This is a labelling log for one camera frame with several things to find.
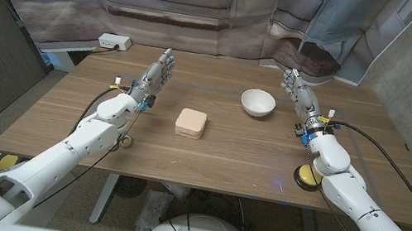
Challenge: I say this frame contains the yellow button with black base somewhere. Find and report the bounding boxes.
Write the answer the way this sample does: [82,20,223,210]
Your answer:
[291,161,325,194]

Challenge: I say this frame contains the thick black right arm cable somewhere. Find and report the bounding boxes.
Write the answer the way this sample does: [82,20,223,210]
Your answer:
[309,118,412,231]

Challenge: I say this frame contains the yellow round object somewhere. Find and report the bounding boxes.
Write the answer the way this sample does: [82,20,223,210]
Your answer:
[0,152,20,175]

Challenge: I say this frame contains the white power strip box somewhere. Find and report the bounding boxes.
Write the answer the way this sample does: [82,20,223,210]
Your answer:
[97,31,134,53]

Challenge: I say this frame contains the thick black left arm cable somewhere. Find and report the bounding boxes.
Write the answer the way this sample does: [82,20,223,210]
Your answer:
[68,79,132,147]

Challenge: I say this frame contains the printed sofa room backdrop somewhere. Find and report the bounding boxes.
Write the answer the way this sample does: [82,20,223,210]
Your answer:
[0,0,412,107]

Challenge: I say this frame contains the black round ribbed object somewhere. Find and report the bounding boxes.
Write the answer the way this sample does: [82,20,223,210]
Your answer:
[112,175,149,202]

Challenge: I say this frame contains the clear plastic bag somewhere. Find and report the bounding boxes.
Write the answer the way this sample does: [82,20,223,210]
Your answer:
[134,187,175,231]

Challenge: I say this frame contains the black power cord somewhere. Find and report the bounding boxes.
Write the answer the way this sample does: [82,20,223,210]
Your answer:
[88,40,121,60]

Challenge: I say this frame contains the white ceramic bowl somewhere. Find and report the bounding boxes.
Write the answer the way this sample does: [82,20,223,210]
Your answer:
[238,85,279,121]

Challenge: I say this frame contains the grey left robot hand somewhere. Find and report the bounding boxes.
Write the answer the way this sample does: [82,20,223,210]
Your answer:
[129,43,178,108]

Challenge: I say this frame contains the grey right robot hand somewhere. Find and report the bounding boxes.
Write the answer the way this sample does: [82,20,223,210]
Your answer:
[273,65,333,132]

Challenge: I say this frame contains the white table leg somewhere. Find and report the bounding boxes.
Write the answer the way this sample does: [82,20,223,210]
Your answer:
[89,171,120,227]

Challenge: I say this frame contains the scissors with tan handles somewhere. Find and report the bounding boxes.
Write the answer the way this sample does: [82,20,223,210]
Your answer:
[115,132,136,151]

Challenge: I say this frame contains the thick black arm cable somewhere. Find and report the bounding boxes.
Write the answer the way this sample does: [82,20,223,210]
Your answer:
[309,118,412,231]
[68,79,132,147]

